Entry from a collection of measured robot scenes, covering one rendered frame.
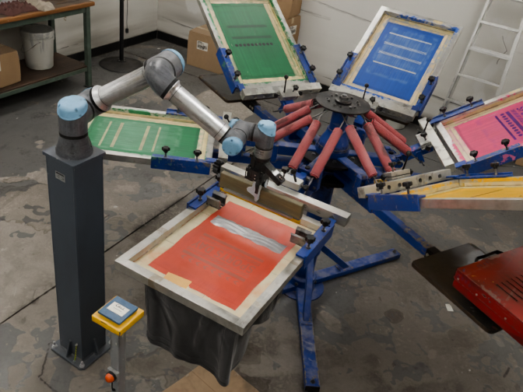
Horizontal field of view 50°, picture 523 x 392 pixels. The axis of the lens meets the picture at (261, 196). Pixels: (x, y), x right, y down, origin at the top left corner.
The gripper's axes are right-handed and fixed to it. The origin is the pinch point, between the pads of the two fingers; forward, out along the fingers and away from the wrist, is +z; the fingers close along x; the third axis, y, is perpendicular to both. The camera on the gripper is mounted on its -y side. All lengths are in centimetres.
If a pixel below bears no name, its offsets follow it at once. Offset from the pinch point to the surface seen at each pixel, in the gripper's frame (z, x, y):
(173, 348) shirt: 54, 50, 5
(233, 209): 15.8, -5.1, 14.5
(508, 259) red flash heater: 0, -30, -103
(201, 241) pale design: 15.8, 24.6, 12.1
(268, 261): 15.6, 18.3, -16.9
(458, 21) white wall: -7, -413, 5
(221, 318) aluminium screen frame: 13, 60, -20
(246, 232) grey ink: 15.3, 7.4, 0.3
